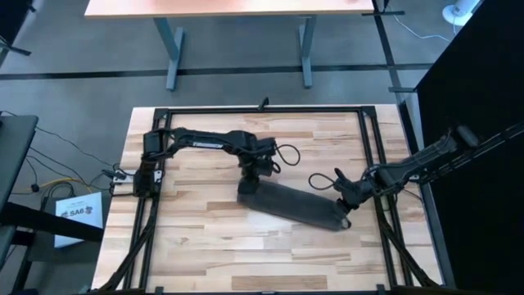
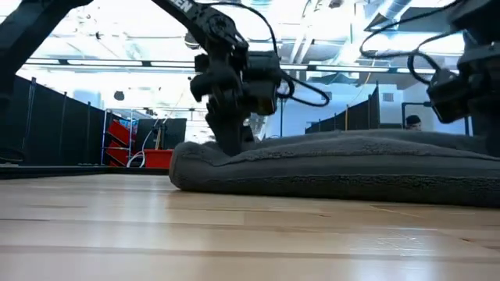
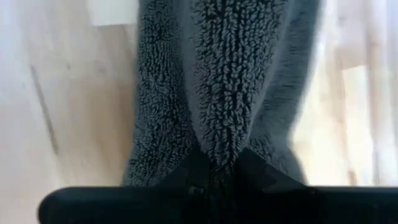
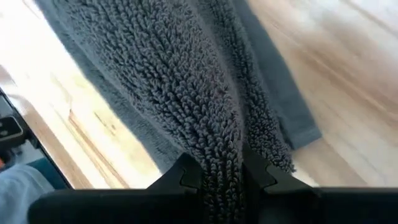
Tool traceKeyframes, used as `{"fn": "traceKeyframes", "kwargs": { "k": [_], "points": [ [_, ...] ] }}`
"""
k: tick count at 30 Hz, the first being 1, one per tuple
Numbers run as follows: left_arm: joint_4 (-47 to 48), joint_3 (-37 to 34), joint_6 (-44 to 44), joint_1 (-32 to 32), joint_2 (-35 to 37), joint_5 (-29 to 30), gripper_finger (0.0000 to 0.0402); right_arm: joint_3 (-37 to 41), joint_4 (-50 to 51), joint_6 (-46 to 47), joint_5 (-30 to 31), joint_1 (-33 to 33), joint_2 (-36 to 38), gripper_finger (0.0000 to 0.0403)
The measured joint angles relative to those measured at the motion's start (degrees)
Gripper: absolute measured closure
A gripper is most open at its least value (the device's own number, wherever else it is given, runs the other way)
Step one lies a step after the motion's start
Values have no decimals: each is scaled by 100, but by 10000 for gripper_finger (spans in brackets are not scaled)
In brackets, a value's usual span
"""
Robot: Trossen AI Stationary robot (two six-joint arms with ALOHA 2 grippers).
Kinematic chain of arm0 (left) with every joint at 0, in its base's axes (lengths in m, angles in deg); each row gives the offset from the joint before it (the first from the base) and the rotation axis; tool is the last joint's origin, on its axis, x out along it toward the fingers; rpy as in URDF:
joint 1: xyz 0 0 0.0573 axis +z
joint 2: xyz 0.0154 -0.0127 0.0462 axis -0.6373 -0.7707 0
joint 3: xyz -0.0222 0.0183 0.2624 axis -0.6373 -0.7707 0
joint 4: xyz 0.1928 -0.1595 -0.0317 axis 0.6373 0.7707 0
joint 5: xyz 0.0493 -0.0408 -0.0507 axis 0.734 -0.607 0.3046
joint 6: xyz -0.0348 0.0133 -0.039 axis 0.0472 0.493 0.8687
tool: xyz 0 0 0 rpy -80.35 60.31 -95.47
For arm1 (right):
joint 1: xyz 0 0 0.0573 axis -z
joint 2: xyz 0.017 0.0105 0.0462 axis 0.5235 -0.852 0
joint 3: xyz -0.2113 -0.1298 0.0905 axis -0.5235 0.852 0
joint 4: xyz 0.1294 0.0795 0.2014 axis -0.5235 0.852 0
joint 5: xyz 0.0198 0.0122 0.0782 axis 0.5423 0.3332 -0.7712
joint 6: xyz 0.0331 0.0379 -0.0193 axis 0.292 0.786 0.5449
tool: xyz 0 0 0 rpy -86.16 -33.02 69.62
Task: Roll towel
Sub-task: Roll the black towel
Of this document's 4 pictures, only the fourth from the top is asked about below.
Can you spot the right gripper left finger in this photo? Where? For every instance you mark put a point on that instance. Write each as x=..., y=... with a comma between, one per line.
x=183, y=175

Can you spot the black aluminium table frame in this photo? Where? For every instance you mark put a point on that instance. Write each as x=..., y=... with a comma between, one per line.
x=11, y=130

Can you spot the dark grey terry towel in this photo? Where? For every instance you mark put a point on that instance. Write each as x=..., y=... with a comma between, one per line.
x=186, y=77

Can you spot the person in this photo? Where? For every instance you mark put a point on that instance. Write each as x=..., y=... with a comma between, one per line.
x=21, y=193

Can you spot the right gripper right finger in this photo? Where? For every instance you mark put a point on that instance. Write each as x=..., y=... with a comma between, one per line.
x=267, y=179

